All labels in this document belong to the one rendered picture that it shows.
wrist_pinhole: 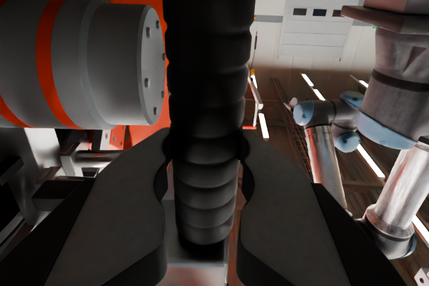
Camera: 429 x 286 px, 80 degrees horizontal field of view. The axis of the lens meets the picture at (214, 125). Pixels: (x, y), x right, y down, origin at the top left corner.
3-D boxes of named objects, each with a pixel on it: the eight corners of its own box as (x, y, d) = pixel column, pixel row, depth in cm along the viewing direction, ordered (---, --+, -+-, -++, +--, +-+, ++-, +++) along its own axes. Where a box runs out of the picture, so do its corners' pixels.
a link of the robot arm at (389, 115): (405, 93, 43) (377, 158, 50) (469, 89, 46) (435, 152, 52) (357, 71, 53) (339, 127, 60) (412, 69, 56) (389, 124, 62)
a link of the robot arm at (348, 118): (341, 99, 77) (331, 131, 82) (373, 97, 79) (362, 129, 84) (326, 90, 83) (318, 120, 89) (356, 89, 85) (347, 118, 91)
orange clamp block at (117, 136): (72, 143, 53) (91, 150, 62) (110, 144, 53) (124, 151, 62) (78, 111, 55) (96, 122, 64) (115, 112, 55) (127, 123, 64)
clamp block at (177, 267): (65, 262, 14) (85, 313, 17) (231, 265, 14) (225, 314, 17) (100, 195, 18) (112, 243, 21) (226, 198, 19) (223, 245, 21)
